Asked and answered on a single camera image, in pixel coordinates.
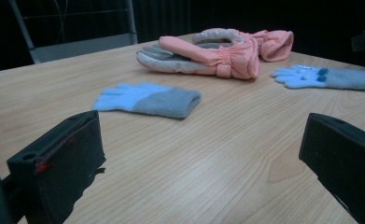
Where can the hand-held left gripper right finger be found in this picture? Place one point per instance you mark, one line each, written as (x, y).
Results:
(345, 155)

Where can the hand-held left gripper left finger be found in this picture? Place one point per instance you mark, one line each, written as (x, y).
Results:
(62, 161)

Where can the blue and grey knit glove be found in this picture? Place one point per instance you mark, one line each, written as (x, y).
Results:
(152, 99)
(332, 78)

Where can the pink padded glove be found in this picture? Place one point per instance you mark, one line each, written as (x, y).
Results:
(276, 43)
(227, 60)

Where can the white metal table frame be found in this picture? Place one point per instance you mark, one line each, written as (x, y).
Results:
(77, 46)

